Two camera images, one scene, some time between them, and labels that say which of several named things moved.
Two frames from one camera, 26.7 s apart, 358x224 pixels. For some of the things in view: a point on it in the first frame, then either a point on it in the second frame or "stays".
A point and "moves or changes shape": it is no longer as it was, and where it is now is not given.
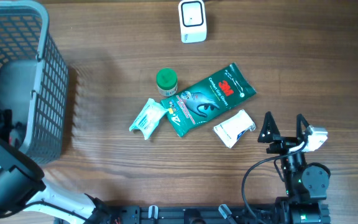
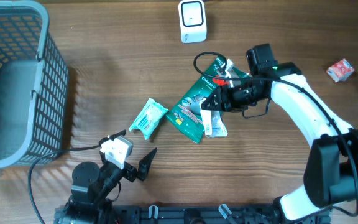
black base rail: x=273 y=213 stays
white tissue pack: x=229 y=129 -> x=212 y=121
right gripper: x=282 y=142 -> x=230 y=103
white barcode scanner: x=192 y=19 stays
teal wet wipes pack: x=148 y=118 stays
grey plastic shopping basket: x=22 y=68 stays
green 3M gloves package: x=206 y=101 moves or changes shape
